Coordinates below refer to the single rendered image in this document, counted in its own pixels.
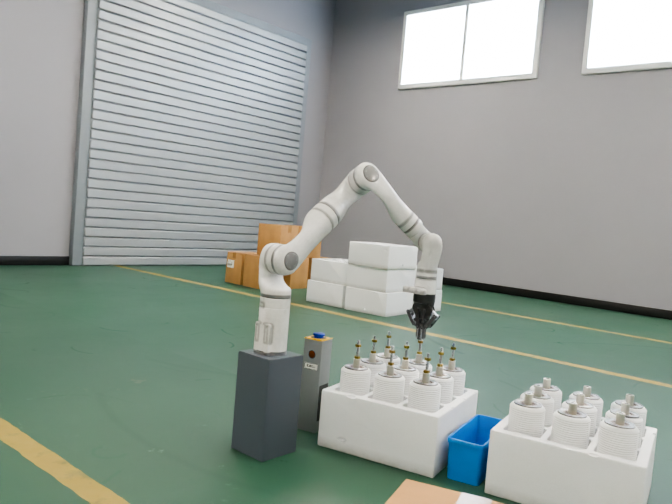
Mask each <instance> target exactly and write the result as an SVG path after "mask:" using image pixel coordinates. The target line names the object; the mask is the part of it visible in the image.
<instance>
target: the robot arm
mask: <svg viewBox="0 0 672 504"><path fill-rule="evenodd" d="M370 191H373V192H374V193H375V194H376V195H377V196H378V197H379V198H380V199H381V200H382V201H383V203H384V205H385V207H386V209H387V211H388V214H389V216H390V218H391V219H392V221H393V222H394V223H395V224H396V226H398V227H399V228H400V229H401V230H402V231H403V232H404V233H405V234H406V235H407V236H408V237H409V238H410V240H411V241H412V242H413V244H414V245H415V246H416V247H417V248H418V249H419V250H420V251H422V255H421V260H420V261H419V262H418V264H417V272H416V280H415V285H414V286H403V290H402V291H403V292H408V293H414V295H413V301H414V304H413V305H412V308H411V309H407V310H406V312H407V314H408V317H409V319H410V321H411V323H412V325H414V326H416V339H418V340H419V339H420V340H425V338H426V330H427V328H431V327H432V326H433V325H434V324H435V323H436V321H437V320H438V319H439V318H440V315H437V314H436V312H435V308H434V304H435V299H436V288H437V269H438V264H439V261H440V257H441V253H442V246H443V245H442V239H441V238H440V236H439V235H437V234H434V233H430V232H429V231H428V230H427V229H426V228H425V227H424V226H423V223H422V221H421V220H420V219H419V218H418V217H417V216H416V215H415V214H414V213H413V212H412V211H411V210H410V209H409V208H408V207H407V206H406V205H405V204H404V203H403V201H402V200H401V199H400V198H399V196H398V195H397V194H396V192H395V191H394V190H393V188H392V187H391V186H390V184H389V183H388V182H387V180H386V179H385V177H384V176H383V175H382V173H381V172H380V171H379V170H378V169H377V167H376V166H374V165H373V164H371V163H368V162H364V163H362V164H360V165H358V166H357V167H356V168H355V169H353V170H352V171H351V172H350V173H349V174H348V175H347V176H346V178H345V179H344V180H343V182H342V183H341V184H340V185H339V186H338V188H337V189H336V190H335V191H334V192H332V193H331V194H329V195H328V196H326V197H325V198H324V199H322V200H321V201H320V202H319V203H318V204H316V205H315V206H314V207H313V208H312V209H311V210H310V211H309V212H308V214H307V215H306V217H305V219H304V222H303V227H302V230H301V232H300V233H299V234H298V235H297V236H296V237H295V238H294V239H293V240H292V241H290V242H289V243H287V244H278V243H269V244H267V245H266V246H265V247H264V248H263V249H262V251H261V254H260V259H259V288H260V295H261V296H260V306H259V318H258V321H256V324H255V337H254V350H253V353H257V354H260V355H263V356H267V357H268V356H284V355H286V352H287V340H288V327H289V315H290V303H291V289H290V287H288V286H287V285H286V283H285V282H284V279H283V275H284V276H285V275H290V274H292V273H293V272H295V271H296V270H297V269H298V267H299V266H300V265H301V264H302V262H303V261H304V260H305V259H306V257H307V256H308V255H309V254H310V252H311V251H312V250H313V249H314V248H315V247H316V246H317V245H318V244H319V243H320V242H321V240H322V239H323V238H324V237H325V236H326V235H327V234H328V233H330V232H331V231H332V230H333V229H334V228H335V227H336V226H337V225H338V224H339V222H340V221H341V220H342V218H343V217H344V215H345V213H346V211H347V210H348V208H349V207H350V206H351V205H352V204H353V203H354V202H356V201H357V200H358V199H359V198H361V197H362V196H364V195H366V194H367V193H369V192H370ZM431 315H432V316H431ZM430 317H431V319H430ZM429 319H430V320H429Z"/></svg>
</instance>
